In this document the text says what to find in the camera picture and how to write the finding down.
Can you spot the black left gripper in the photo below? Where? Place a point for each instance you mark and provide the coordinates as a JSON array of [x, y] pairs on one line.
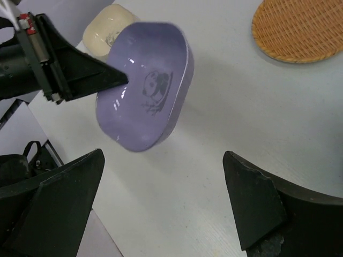
[[61, 71]]

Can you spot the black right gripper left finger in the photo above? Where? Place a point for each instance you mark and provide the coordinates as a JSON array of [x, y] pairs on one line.
[[46, 215]]

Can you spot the cream panda square dish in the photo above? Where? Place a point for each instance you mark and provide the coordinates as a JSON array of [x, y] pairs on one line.
[[103, 30]]

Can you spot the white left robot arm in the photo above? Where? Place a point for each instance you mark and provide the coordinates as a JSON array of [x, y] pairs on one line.
[[16, 77]]

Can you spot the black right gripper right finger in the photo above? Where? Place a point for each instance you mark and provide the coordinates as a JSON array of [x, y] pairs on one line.
[[275, 217]]

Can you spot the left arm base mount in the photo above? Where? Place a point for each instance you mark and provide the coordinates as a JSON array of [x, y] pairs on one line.
[[36, 159]]

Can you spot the orange woven round plate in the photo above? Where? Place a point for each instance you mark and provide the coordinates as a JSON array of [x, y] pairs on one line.
[[298, 31]]

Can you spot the purple square dish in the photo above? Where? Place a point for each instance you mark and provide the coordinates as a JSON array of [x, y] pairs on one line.
[[159, 64]]

